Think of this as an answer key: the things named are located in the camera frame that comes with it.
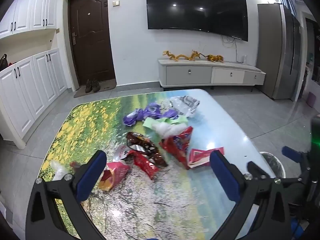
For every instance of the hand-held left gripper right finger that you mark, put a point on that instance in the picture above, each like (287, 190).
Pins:
(225, 177)

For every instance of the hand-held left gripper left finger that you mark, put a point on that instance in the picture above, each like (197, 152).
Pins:
(91, 177)

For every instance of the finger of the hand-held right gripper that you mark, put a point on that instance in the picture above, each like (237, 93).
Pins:
(291, 153)
(257, 170)

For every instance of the white trash can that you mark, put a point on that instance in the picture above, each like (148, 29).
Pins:
(273, 163)

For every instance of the clear plastic wrapper red ends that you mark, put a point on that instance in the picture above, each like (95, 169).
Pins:
(58, 171)

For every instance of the red snack wrapper silver inside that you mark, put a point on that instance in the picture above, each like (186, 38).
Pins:
(147, 166)

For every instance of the pink orange snack bag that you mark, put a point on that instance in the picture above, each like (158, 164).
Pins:
(115, 175)

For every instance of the pink paper box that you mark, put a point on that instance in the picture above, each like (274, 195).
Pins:
(200, 156)

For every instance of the red blue snack bag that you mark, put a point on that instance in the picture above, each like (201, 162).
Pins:
(175, 147)

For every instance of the dark brown snack bag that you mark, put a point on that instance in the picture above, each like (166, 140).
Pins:
(145, 145)

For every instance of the crumpled white clear plastic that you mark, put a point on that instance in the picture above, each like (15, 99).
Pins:
(167, 130)

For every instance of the light green plastic bag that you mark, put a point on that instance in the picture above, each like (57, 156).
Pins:
(150, 122)

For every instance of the silver white plastic bag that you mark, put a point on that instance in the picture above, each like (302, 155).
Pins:
(186, 105)

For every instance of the purple plastic wrapper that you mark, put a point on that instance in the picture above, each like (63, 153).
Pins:
(150, 112)

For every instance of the brown door mat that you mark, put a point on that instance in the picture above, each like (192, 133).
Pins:
(107, 86)

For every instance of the grey refrigerator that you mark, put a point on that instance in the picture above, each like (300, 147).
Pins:
(272, 50)

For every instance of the small white device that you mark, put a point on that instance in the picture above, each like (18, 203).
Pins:
(244, 59)

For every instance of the white base cabinets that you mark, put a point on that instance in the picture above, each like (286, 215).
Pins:
(30, 87)

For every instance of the white grey television console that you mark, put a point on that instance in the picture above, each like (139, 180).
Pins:
(187, 72)

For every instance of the golden dragon figurine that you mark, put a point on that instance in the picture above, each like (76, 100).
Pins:
(215, 58)
(195, 55)
(173, 56)

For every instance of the dark brown entrance door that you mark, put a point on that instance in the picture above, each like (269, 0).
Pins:
(90, 42)

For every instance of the dark handbag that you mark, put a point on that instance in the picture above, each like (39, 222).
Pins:
(3, 61)

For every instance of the black wall television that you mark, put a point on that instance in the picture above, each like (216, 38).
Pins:
(195, 5)

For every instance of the wall light switch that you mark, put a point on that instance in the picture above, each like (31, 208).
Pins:
(116, 3)

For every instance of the white wall cabinets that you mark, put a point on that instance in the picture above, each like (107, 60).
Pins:
(37, 7)

